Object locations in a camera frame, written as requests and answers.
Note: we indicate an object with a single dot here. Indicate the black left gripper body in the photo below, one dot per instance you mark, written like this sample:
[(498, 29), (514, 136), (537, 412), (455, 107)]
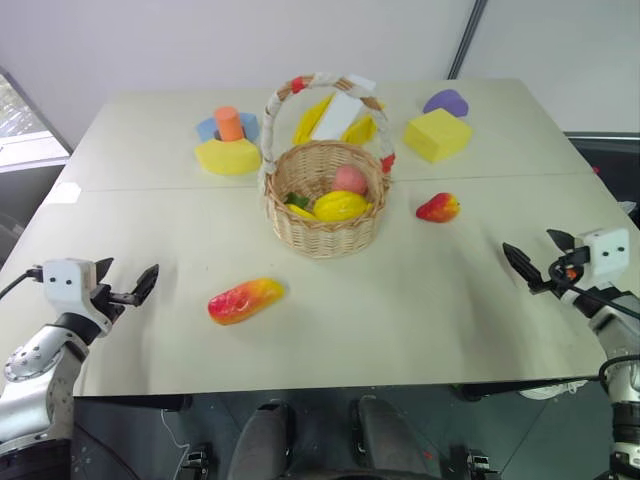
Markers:
[(106, 302)]

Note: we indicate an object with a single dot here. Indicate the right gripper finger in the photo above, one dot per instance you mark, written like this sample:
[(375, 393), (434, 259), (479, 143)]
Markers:
[(564, 241), (522, 265)]

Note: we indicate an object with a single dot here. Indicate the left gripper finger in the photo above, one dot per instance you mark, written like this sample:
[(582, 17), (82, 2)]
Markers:
[(104, 269), (142, 287)]

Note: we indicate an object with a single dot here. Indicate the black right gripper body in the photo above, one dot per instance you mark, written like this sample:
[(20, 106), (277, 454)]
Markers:
[(567, 272)]

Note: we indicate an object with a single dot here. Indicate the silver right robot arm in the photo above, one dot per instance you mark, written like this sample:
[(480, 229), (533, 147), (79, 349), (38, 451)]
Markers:
[(617, 330)]

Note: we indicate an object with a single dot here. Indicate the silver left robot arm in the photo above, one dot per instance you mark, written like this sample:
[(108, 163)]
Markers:
[(35, 365)]

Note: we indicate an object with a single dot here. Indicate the red strawberry toy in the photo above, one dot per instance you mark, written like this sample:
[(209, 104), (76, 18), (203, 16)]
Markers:
[(437, 207)]

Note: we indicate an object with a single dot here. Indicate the dark green plastic toy piece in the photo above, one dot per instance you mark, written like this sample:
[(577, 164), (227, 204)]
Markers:
[(298, 200)]

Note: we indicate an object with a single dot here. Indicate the black furniture beside table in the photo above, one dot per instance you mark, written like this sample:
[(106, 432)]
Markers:
[(610, 165)]

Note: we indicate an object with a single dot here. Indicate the long red yellow toy mango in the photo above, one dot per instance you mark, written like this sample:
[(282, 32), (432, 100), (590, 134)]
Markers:
[(245, 301)]

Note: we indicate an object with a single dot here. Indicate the white object under table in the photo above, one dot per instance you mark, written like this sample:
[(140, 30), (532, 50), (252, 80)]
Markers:
[(552, 390)]

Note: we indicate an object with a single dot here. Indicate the yellow foam arch block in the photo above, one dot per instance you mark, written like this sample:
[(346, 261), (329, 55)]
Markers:
[(225, 157)]

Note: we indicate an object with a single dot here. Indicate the yellow foam cuboid block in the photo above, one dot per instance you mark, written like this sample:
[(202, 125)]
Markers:
[(437, 135)]

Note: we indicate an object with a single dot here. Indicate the yellow toy banana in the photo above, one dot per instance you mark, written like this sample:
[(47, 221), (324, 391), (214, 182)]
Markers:
[(299, 211)]

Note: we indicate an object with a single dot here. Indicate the purple foam block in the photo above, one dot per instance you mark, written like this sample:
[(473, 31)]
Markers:
[(445, 103)]

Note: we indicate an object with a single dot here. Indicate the orange foam cylinder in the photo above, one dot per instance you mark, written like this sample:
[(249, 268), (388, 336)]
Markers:
[(229, 124)]

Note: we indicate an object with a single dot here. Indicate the yellow lemon toy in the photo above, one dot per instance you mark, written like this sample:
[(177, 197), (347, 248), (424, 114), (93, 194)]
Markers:
[(340, 206)]

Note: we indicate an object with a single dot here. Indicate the pink toy peach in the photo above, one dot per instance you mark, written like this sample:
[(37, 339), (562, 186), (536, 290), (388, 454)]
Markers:
[(350, 179)]

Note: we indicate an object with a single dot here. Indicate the dark rounded shape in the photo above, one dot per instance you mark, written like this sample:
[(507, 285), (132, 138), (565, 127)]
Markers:
[(262, 440), (395, 440)]

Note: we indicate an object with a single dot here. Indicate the blue foam arch block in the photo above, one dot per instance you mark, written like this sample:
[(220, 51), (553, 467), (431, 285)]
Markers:
[(250, 125)]

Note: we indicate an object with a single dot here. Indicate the small yellow foam wedge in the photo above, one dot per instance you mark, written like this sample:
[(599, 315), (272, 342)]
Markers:
[(361, 131)]

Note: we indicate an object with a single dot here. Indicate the grey metal pole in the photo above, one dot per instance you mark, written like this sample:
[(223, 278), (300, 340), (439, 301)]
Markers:
[(467, 37)]

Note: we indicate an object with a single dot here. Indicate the large yellow foam wedge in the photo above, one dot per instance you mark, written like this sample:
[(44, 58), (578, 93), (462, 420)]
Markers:
[(309, 119)]

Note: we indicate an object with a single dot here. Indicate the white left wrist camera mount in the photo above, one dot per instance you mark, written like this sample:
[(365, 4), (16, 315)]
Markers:
[(65, 282)]

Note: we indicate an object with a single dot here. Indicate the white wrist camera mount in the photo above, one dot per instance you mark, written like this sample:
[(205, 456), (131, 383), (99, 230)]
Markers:
[(65, 282), (607, 252)]

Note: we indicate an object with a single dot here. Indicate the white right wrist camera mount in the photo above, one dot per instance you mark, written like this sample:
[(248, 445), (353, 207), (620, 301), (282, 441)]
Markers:
[(607, 252)]

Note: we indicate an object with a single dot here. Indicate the grey window frame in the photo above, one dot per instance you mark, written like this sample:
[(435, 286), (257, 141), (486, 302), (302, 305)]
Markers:
[(35, 135)]

